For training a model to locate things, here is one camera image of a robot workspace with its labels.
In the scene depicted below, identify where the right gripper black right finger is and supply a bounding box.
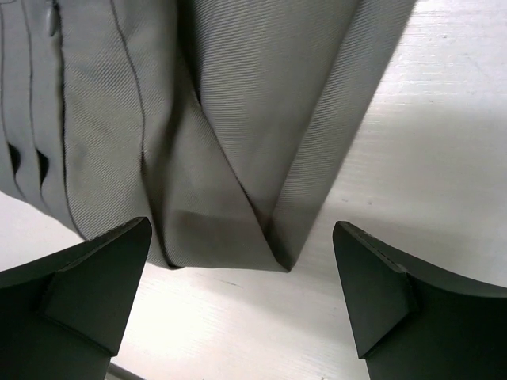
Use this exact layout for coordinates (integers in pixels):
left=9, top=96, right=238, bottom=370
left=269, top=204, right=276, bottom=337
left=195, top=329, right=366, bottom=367
left=333, top=222, right=506, bottom=379

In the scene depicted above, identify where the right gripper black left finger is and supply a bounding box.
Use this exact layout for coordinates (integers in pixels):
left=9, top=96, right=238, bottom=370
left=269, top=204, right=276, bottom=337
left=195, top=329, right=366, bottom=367
left=1, top=217, right=152, bottom=379

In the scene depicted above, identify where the grey pleated skirt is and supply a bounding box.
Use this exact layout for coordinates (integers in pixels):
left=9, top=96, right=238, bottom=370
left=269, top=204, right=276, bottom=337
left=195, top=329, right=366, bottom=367
left=1, top=1, right=414, bottom=272

